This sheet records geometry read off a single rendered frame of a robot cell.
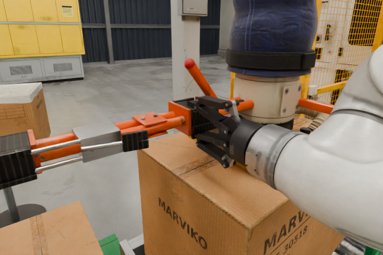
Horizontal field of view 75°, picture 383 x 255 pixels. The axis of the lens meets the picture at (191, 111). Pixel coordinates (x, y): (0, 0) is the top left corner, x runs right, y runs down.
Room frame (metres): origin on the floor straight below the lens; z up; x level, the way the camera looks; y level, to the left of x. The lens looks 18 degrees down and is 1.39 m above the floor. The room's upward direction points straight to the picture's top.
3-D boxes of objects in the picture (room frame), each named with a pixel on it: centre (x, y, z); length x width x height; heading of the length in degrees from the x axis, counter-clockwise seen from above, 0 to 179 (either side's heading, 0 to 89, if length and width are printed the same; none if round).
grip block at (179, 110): (0.54, 0.00, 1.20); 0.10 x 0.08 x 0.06; 36
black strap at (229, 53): (0.68, -0.21, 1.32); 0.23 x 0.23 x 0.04
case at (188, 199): (0.67, -0.20, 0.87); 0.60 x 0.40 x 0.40; 129
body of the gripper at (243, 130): (0.40, -0.09, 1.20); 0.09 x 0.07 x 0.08; 36
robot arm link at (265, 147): (0.34, -0.13, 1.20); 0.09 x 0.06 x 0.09; 126
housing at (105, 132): (0.41, 0.17, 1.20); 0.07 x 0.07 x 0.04; 36
